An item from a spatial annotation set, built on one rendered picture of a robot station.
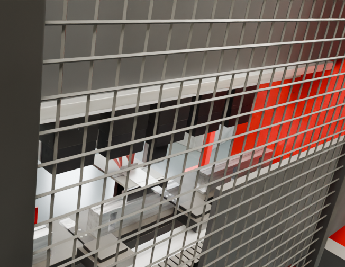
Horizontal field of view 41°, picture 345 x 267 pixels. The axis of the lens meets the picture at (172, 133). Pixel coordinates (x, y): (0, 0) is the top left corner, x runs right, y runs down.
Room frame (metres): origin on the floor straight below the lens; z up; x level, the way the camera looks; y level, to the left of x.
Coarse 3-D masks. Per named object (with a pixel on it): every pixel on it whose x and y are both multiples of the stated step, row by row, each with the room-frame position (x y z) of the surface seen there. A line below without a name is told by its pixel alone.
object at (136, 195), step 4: (160, 180) 1.55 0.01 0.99; (160, 184) 1.52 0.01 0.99; (132, 188) 1.45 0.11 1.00; (136, 188) 1.46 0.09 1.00; (148, 188) 1.47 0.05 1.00; (136, 192) 1.43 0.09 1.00; (140, 192) 1.44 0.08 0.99; (148, 192) 1.48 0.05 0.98; (128, 196) 1.40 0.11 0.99; (132, 196) 1.42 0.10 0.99; (136, 196) 1.43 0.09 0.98; (140, 196) 1.45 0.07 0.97; (128, 200) 1.40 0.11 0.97
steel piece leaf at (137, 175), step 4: (132, 164) 1.59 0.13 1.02; (136, 164) 1.60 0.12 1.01; (120, 168) 1.55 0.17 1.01; (124, 168) 1.56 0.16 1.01; (136, 168) 1.59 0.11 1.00; (124, 172) 1.55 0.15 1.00; (132, 172) 1.56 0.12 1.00; (136, 172) 1.56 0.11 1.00; (140, 172) 1.57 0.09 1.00; (144, 172) 1.58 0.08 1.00; (132, 176) 1.53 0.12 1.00; (136, 176) 1.53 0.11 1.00; (140, 176) 1.54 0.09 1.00; (144, 176) 1.54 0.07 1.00; (132, 180) 1.50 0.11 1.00; (136, 180) 1.50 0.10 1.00; (140, 180) 1.51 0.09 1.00; (144, 180) 1.51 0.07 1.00
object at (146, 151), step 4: (144, 144) 1.47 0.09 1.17; (148, 144) 1.46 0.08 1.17; (144, 148) 1.47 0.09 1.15; (148, 148) 1.46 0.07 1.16; (156, 148) 1.49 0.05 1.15; (160, 148) 1.50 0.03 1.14; (164, 148) 1.52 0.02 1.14; (144, 152) 1.46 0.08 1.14; (148, 152) 1.46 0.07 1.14; (156, 152) 1.49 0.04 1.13; (160, 152) 1.51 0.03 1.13; (164, 152) 1.52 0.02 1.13; (144, 156) 1.46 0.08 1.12; (148, 156) 1.46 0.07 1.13; (152, 156) 1.48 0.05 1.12; (156, 156) 1.49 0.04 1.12; (160, 156) 1.51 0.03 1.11; (164, 156) 1.52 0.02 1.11; (144, 160) 1.46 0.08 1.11; (148, 160) 1.46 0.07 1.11; (152, 160) 1.48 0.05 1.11; (152, 164) 1.50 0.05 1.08
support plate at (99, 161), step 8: (96, 160) 1.61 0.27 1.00; (104, 160) 1.62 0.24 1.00; (112, 160) 1.63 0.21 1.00; (136, 160) 1.67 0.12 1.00; (104, 168) 1.55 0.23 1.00; (112, 168) 1.56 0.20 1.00; (152, 168) 1.62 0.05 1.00; (112, 176) 1.50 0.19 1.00; (120, 176) 1.51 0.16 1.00; (152, 176) 1.56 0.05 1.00; (160, 176) 1.57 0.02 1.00; (120, 184) 1.47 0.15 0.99; (128, 184) 1.47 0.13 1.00; (136, 184) 1.48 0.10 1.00
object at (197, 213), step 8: (160, 192) 1.44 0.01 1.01; (168, 192) 1.45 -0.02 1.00; (176, 200) 1.41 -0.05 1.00; (200, 200) 1.38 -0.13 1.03; (184, 208) 1.32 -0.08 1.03; (200, 208) 1.33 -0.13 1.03; (208, 208) 1.34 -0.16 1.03; (184, 216) 1.30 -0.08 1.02; (192, 216) 1.29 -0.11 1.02; (200, 216) 1.30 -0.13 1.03; (208, 216) 1.31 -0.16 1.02; (184, 224) 1.29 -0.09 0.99; (192, 224) 1.27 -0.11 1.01
